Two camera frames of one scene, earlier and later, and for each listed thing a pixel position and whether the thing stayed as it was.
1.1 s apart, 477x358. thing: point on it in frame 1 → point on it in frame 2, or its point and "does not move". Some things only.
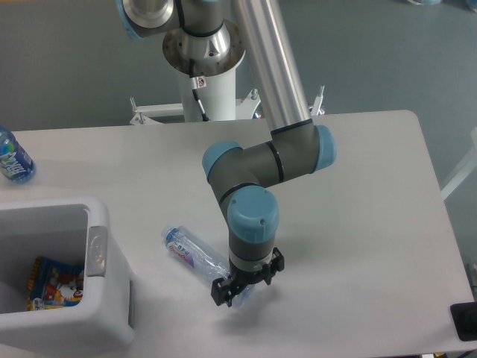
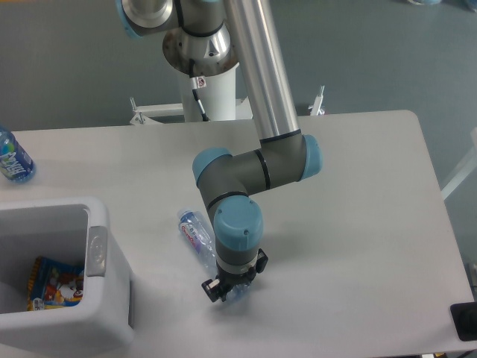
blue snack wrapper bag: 52,283 does not move
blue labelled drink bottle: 16,163 does not move
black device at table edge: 464,318 does not move
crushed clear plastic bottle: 192,253 → 203,239
